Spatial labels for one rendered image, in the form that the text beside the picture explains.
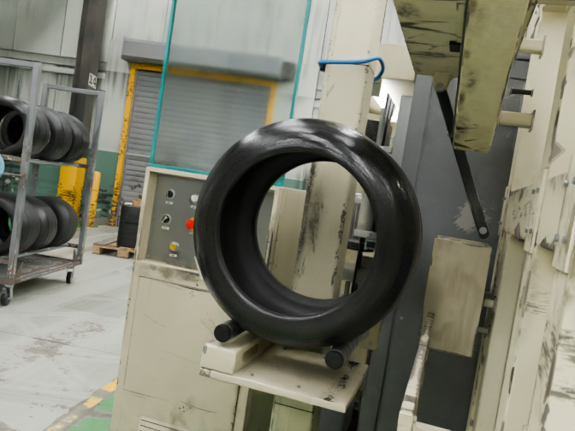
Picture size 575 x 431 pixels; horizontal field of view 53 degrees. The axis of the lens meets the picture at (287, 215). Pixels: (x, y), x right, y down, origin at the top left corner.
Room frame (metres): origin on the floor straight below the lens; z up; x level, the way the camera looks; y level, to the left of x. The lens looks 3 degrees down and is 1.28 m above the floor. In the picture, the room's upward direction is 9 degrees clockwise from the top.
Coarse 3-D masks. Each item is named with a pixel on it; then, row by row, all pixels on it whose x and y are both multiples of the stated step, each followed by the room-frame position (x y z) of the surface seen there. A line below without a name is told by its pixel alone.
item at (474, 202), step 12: (444, 96) 1.55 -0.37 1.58; (444, 108) 1.54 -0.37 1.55; (444, 120) 1.55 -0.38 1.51; (456, 156) 1.53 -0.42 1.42; (468, 168) 1.52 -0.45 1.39; (468, 180) 1.52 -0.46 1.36; (468, 192) 1.52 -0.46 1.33; (480, 204) 1.51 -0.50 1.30; (480, 216) 1.51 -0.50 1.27; (480, 228) 1.50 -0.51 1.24
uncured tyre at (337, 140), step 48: (240, 144) 1.39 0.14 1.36; (288, 144) 1.33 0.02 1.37; (336, 144) 1.31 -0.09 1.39; (240, 192) 1.63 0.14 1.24; (384, 192) 1.27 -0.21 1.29; (240, 240) 1.64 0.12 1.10; (384, 240) 1.26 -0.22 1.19; (240, 288) 1.56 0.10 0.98; (288, 288) 1.62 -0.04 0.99; (384, 288) 1.27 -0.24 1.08; (288, 336) 1.32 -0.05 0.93; (336, 336) 1.31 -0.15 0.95
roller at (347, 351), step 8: (360, 336) 1.52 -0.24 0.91; (344, 344) 1.36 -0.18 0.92; (352, 344) 1.40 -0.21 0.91; (328, 352) 1.30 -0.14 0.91; (336, 352) 1.29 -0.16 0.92; (344, 352) 1.31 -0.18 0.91; (328, 360) 1.29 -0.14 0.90; (336, 360) 1.29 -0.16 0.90; (344, 360) 1.29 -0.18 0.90; (336, 368) 1.29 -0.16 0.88
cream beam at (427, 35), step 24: (408, 0) 1.04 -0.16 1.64; (432, 0) 1.03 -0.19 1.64; (456, 0) 1.01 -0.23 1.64; (408, 24) 1.18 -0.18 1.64; (432, 24) 1.16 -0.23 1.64; (456, 24) 1.13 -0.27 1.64; (528, 24) 1.08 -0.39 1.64; (408, 48) 1.36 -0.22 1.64; (432, 48) 1.33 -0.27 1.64; (456, 72) 1.52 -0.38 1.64
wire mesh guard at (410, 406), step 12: (432, 324) 1.42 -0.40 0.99; (420, 348) 1.12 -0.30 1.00; (420, 360) 1.03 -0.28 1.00; (420, 372) 0.96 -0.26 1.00; (408, 384) 0.89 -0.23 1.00; (420, 384) 1.58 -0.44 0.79; (408, 396) 0.83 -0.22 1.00; (420, 396) 1.60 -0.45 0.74; (408, 408) 0.78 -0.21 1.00; (408, 420) 0.76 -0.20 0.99
